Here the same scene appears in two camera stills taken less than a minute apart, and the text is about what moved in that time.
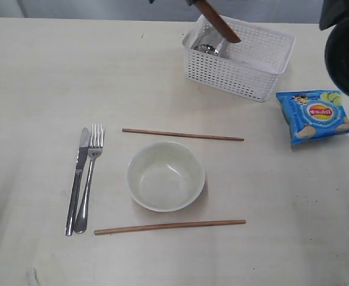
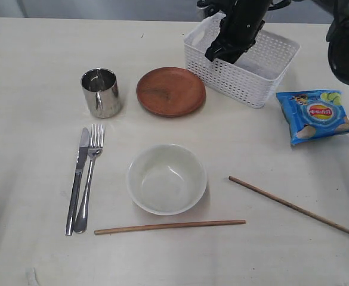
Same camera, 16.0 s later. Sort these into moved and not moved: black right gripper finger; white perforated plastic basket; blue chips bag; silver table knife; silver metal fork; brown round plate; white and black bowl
Moved: brown round plate; black right gripper finger
Not moved: blue chips bag; white and black bowl; silver metal fork; silver table knife; white perforated plastic basket
